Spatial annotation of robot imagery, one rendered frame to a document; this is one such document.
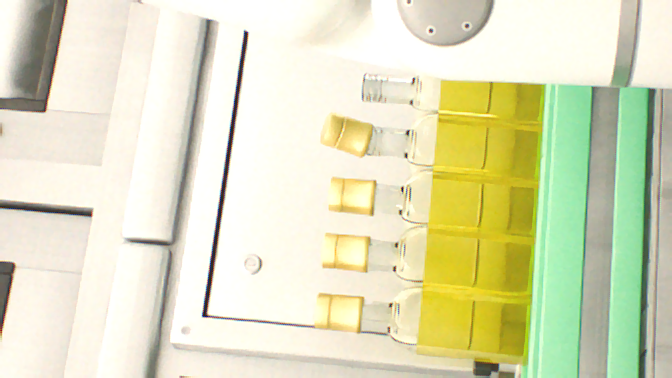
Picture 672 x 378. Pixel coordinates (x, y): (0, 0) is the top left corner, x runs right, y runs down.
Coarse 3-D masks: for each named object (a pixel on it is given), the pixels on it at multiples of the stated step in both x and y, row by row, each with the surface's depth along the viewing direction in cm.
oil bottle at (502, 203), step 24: (408, 192) 121; (432, 192) 121; (456, 192) 120; (480, 192) 120; (504, 192) 120; (528, 192) 120; (408, 216) 121; (432, 216) 120; (456, 216) 120; (480, 216) 120; (504, 216) 119; (528, 216) 119
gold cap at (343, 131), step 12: (336, 120) 123; (348, 120) 124; (324, 132) 124; (336, 132) 123; (348, 132) 123; (360, 132) 124; (372, 132) 124; (324, 144) 124; (336, 144) 124; (348, 144) 124; (360, 144) 124; (360, 156) 125
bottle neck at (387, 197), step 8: (376, 184) 123; (376, 192) 122; (384, 192) 122; (392, 192) 122; (376, 200) 122; (384, 200) 122; (392, 200) 122; (376, 208) 122; (384, 208) 122; (392, 208) 122
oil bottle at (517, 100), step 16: (416, 80) 125; (432, 80) 125; (416, 96) 125; (432, 96) 124; (448, 96) 124; (464, 96) 124; (480, 96) 124; (496, 96) 124; (512, 96) 124; (528, 96) 123; (544, 96) 123; (416, 112) 126; (464, 112) 124; (480, 112) 124; (496, 112) 123; (512, 112) 123; (528, 112) 123; (544, 112) 123
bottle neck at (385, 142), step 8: (376, 128) 125; (384, 128) 125; (376, 136) 124; (384, 136) 124; (392, 136) 124; (400, 136) 124; (376, 144) 124; (384, 144) 124; (392, 144) 124; (400, 144) 124; (368, 152) 124; (376, 152) 124; (384, 152) 124; (392, 152) 124; (400, 152) 124
